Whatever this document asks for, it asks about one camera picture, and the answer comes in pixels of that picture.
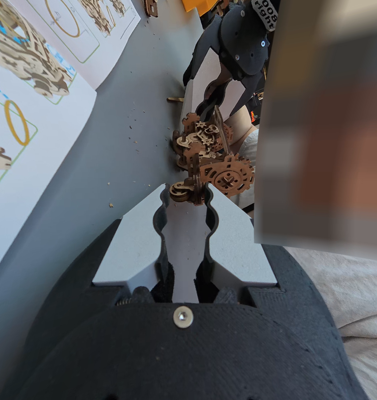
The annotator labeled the yellow plastic object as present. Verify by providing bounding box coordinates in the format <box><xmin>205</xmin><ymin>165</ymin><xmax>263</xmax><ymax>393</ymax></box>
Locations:
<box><xmin>182</xmin><ymin>0</ymin><xmax>218</xmax><ymax>17</ymax></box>

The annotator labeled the wooden mechanical puzzle model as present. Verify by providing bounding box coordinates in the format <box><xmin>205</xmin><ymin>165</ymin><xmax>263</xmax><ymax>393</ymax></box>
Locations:
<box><xmin>169</xmin><ymin>106</ymin><xmax>256</xmax><ymax>207</ymax></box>

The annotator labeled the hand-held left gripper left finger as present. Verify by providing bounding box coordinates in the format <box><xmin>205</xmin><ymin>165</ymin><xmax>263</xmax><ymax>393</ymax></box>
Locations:
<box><xmin>92</xmin><ymin>184</ymin><xmax>176</xmax><ymax>290</ymax></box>

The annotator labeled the person's white shirt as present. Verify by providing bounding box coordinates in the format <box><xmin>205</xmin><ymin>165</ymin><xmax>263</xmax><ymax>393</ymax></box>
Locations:
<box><xmin>237</xmin><ymin>130</ymin><xmax>260</xmax><ymax>216</ymax></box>

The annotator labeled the grey desk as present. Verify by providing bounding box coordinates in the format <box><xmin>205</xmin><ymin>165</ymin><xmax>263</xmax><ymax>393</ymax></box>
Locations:
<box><xmin>0</xmin><ymin>0</ymin><xmax>209</xmax><ymax>400</ymax></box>

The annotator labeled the white instruction booklet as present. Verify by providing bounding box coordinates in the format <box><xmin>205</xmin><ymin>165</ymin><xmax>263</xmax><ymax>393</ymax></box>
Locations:
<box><xmin>0</xmin><ymin>0</ymin><xmax>142</xmax><ymax>279</ymax></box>

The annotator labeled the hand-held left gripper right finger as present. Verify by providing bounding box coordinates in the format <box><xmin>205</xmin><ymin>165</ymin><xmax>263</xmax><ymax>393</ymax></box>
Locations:
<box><xmin>203</xmin><ymin>183</ymin><xmax>278</xmax><ymax>289</ymax></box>

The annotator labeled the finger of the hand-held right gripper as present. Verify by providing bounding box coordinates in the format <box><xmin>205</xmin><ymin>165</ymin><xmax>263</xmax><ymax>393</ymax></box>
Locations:
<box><xmin>207</xmin><ymin>77</ymin><xmax>244</xmax><ymax>119</ymax></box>
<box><xmin>182</xmin><ymin>47</ymin><xmax>230</xmax><ymax>121</ymax></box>

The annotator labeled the black device with orange lights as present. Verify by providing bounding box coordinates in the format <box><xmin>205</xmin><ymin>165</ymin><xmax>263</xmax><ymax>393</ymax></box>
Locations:
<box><xmin>250</xmin><ymin>92</ymin><xmax>264</xmax><ymax>124</ymax></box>

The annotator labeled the person's right forearm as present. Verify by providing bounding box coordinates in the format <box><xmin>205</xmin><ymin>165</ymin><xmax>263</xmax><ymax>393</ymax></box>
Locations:
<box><xmin>230</xmin><ymin>110</ymin><xmax>260</xmax><ymax>147</ymax></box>

